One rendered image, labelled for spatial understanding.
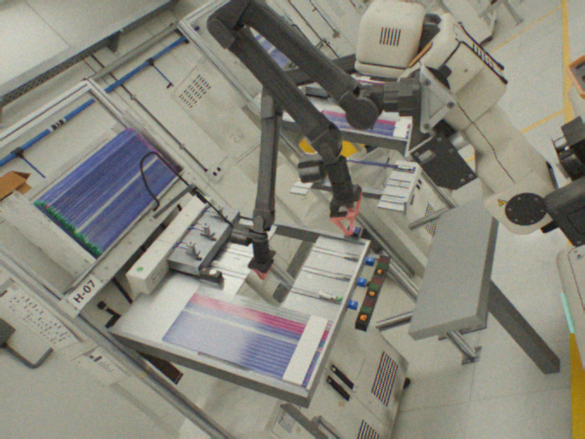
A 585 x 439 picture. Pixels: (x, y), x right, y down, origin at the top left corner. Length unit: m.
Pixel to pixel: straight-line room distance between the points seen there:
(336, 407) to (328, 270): 0.54
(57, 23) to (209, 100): 1.83
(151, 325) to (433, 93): 1.16
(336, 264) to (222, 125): 1.33
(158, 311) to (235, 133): 1.37
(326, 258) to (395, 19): 0.94
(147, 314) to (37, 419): 1.51
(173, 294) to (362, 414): 0.89
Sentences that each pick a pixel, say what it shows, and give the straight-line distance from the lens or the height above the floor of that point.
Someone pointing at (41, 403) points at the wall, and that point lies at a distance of 3.22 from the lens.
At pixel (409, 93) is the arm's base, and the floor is 1.20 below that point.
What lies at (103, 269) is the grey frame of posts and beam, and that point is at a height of 1.35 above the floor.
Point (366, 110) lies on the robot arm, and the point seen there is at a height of 1.24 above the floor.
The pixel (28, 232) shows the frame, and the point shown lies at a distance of 1.87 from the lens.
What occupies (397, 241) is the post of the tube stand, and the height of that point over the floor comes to 0.53.
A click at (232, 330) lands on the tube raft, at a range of 1.67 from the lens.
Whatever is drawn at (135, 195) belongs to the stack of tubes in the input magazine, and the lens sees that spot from 1.94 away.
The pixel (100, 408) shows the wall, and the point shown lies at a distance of 3.31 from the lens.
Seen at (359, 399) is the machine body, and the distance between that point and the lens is 2.14.
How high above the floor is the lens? 1.47
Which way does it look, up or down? 15 degrees down
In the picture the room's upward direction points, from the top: 44 degrees counter-clockwise
